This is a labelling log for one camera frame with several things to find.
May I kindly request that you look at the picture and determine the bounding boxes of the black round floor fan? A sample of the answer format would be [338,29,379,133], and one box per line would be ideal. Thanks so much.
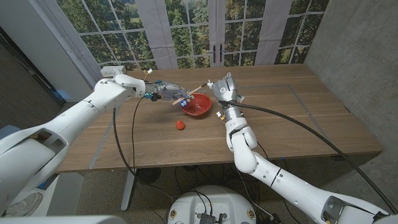
[136,167,161,185]

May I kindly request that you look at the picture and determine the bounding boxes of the wooden toothbrush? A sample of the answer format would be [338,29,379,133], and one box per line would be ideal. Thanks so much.
[172,82,208,106]

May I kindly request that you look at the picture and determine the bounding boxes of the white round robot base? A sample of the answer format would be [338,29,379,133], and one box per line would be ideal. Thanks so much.
[167,185,257,224]

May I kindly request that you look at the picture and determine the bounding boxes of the white floor cable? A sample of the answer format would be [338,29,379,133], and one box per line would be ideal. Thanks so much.
[236,167,271,218]

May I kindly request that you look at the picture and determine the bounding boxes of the red bowl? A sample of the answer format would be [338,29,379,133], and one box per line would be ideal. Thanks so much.
[182,93,213,117]

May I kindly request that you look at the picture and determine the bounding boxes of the blue chair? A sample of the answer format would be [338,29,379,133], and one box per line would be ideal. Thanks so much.
[0,124,19,141]

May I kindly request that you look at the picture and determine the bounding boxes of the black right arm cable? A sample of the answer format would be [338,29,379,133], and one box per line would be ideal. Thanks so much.
[218,100,398,214]

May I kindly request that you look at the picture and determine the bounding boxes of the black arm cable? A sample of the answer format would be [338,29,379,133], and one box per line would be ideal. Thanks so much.
[218,100,398,214]
[112,96,175,203]

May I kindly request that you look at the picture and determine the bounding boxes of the white toothpaste tube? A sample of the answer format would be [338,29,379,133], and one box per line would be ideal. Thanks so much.
[206,80,245,105]

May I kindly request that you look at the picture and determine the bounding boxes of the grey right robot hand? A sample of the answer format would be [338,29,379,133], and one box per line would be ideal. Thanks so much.
[212,73,245,123]

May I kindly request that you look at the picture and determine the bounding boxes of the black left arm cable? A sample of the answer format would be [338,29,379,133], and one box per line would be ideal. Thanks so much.
[112,96,175,203]

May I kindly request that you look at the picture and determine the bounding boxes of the white sneaker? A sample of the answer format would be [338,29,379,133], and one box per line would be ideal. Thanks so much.
[2,192,44,218]

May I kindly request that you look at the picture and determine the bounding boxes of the white table leg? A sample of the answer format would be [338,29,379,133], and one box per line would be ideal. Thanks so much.
[120,169,137,212]

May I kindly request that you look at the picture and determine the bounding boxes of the printed window backdrop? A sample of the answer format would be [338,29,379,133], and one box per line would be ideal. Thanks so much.
[55,0,330,71]

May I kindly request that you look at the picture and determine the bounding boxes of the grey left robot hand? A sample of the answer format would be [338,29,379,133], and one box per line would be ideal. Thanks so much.
[146,81,195,108]

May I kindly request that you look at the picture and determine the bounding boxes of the white power strip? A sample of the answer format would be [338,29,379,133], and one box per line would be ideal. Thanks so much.
[99,65,127,78]

